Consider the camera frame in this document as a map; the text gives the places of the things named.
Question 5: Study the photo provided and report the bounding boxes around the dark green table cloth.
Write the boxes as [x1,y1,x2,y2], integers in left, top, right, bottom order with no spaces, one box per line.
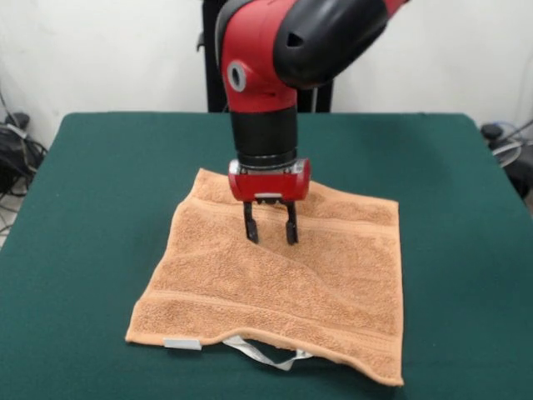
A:
[0,111,533,400]

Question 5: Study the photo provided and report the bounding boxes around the tan terry towel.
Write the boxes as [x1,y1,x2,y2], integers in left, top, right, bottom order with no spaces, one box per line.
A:
[124,167,406,388]

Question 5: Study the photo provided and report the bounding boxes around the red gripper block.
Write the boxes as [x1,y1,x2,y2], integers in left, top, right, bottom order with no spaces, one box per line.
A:
[227,158,312,247]

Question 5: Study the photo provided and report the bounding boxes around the black cable tangle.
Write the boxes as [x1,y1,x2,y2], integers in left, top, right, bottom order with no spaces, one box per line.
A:
[482,120,533,168]
[0,89,49,234]

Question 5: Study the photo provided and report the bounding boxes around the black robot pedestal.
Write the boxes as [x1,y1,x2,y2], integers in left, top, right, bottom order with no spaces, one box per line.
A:
[196,0,336,113]

